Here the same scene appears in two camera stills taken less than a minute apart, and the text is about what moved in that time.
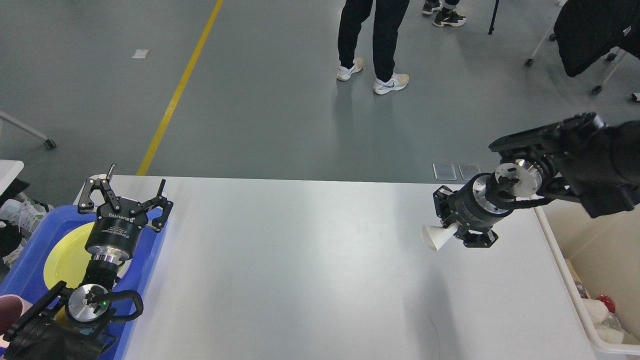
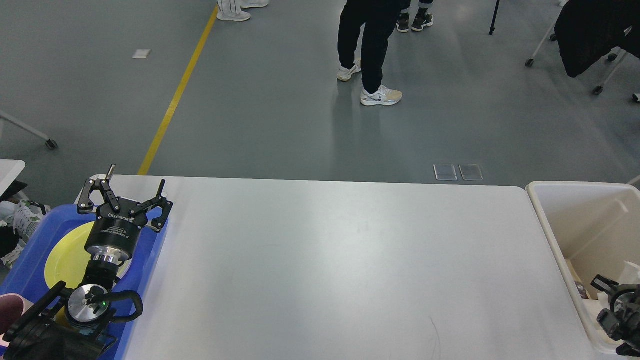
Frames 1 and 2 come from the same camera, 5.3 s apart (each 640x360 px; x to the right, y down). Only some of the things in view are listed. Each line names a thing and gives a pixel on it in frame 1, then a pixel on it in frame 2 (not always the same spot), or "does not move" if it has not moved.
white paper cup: (435, 236) -> (630, 274)
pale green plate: (122, 270) does not move
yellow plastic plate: (69, 261) does not move
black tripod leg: (491, 29) does not move
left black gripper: (114, 233) does not move
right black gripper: (473, 206) -> (624, 300)
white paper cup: (597, 311) -> (603, 298)
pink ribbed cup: (12, 307) does not move
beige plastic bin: (606, 251) does not move
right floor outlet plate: (468, 171) does not move
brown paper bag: (573, 272) does not move
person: (447, 14) -> (423, 19)
